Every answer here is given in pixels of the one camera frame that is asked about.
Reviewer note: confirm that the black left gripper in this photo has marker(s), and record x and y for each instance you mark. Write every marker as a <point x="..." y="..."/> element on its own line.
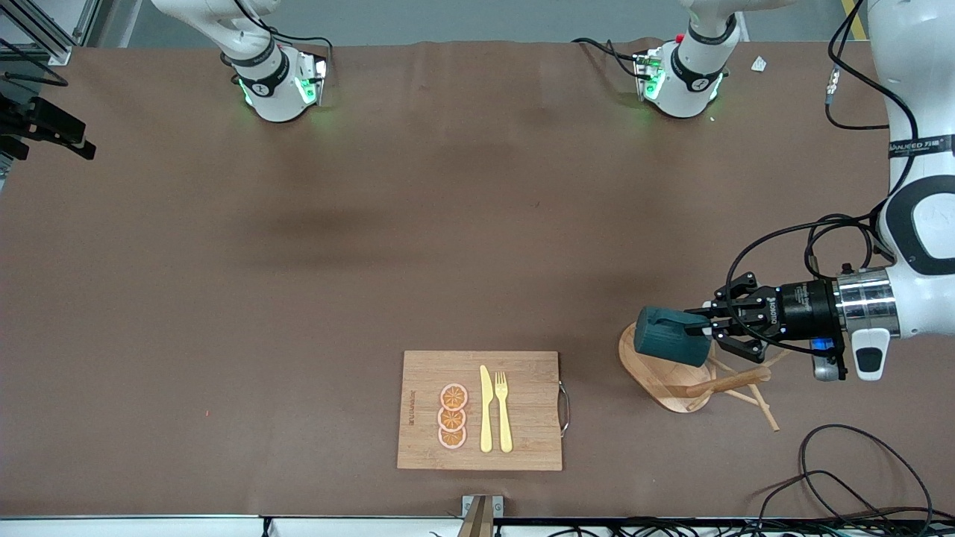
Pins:
<point x="804" y="307"/>

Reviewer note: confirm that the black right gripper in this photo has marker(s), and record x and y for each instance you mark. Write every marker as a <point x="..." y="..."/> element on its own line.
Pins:
<point x="46" y="121"/>

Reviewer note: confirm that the teal ribbed mug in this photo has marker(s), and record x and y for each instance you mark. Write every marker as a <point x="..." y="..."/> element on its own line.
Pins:
<point x="668" y="339"/>

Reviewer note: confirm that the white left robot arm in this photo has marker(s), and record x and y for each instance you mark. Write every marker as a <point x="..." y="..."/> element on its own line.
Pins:
<point x="921" y="45"/>

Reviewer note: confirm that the wooden mug tree stand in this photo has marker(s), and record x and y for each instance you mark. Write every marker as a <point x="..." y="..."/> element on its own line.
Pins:
<point x="664" y="386"/>

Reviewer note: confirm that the brown table cover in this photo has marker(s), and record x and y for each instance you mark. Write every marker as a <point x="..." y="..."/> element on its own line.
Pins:
<point x="186" y="298"/>

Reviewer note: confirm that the small white paper scrap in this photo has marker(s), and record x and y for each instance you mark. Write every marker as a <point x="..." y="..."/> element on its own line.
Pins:
<point x="759" y="65"/>

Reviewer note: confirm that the bamboo cutting board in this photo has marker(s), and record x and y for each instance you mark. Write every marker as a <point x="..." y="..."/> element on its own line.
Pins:
<point x="522" y="440"/>

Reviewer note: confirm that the yellow plastic fork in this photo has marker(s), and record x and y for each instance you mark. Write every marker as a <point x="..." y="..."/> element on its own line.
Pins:
<point x="504" y="418"/>

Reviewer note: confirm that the yellow plastic knife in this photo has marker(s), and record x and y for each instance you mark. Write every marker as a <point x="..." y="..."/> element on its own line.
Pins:
<point x="486" y="410"/>

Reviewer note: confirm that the orange slice toy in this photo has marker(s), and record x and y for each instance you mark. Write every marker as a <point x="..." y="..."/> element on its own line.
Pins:
<point x="453" y="397"/>
<point x="451" y="418"/>
<point x="452" y="438"/>

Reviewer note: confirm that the aluminium frame profile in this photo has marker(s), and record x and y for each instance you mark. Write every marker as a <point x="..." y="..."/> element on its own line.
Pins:
<point x="45" y="22"/>

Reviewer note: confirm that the grey metal bracket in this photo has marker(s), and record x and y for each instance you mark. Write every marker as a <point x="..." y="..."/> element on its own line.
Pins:
<point x="498" y="507"/>

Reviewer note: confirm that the wooden post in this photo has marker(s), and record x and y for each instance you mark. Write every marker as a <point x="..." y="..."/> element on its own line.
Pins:
<point x="477" y="522"/>

